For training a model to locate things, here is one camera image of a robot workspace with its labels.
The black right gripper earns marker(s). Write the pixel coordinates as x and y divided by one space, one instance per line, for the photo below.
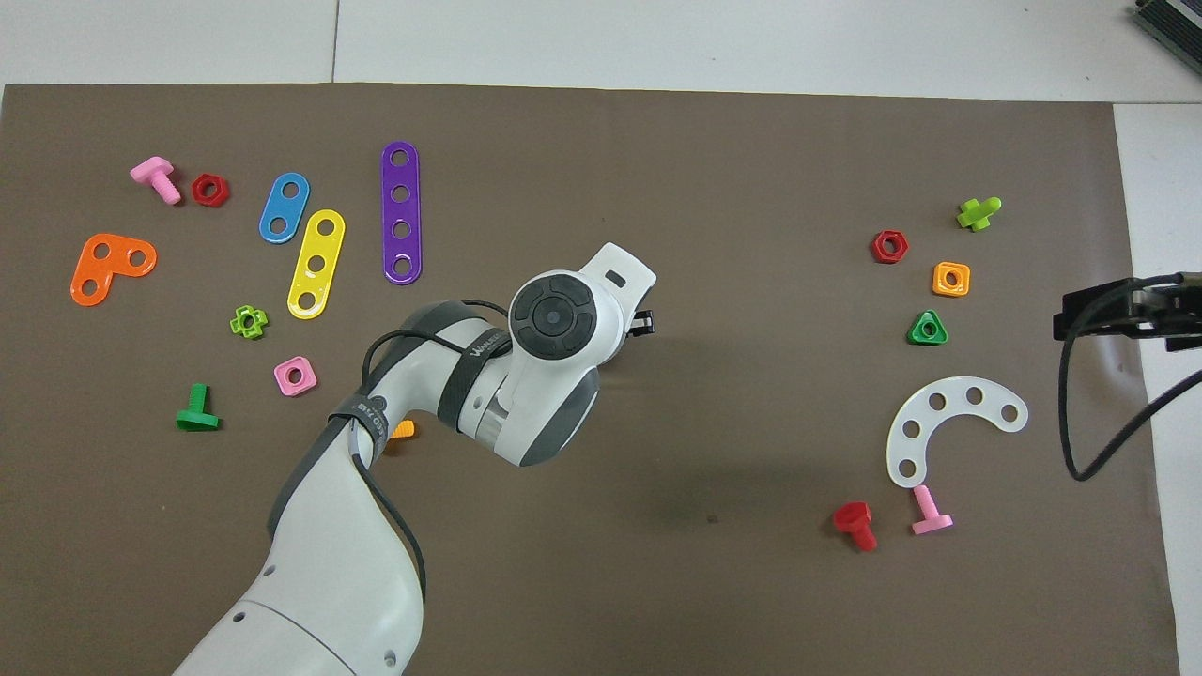
1169 302

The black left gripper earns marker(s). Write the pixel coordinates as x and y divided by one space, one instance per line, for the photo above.
643 326

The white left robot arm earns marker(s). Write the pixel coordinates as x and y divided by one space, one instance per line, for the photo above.
329 563

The white curved five-hole plate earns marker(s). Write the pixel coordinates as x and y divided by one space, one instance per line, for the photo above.
956 394

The lime green cross-head screw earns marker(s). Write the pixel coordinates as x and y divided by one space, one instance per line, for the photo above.
977 216

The orange square plastic nut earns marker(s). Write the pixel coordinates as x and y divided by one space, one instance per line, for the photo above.
939 289

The green triangular plastic nut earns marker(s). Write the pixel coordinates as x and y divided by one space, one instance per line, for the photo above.
916 338

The red hexagonal plastic nut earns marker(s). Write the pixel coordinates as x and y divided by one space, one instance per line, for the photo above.
877 247
198 191

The brown table mat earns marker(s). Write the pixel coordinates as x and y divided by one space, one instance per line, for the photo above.
751 563

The yellow-orange plastic screw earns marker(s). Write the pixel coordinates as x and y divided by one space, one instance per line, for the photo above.
404 430

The red plastic screw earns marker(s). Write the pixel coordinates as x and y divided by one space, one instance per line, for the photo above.
851 516

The purple four-hole plastic plate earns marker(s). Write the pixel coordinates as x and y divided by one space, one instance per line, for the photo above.
401 176

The pink plastic screw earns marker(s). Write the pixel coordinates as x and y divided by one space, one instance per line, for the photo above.
932 522
150 172

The dark grey ribbed device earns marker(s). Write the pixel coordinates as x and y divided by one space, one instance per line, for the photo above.
1174 19

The yellow three-hole plastic plate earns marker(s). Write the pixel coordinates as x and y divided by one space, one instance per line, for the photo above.
321 246

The pink square plastic nut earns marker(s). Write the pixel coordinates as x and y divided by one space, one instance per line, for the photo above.
307 385

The blue two-hole plastic plate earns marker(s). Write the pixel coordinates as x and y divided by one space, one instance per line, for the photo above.
284 208

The lime green cross nut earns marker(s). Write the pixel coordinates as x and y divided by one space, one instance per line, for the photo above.
238 326

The dark green plastic screw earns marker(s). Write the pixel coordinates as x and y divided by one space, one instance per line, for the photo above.
198 399

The orange angled three-hole plate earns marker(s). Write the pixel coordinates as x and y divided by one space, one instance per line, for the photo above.
117 266

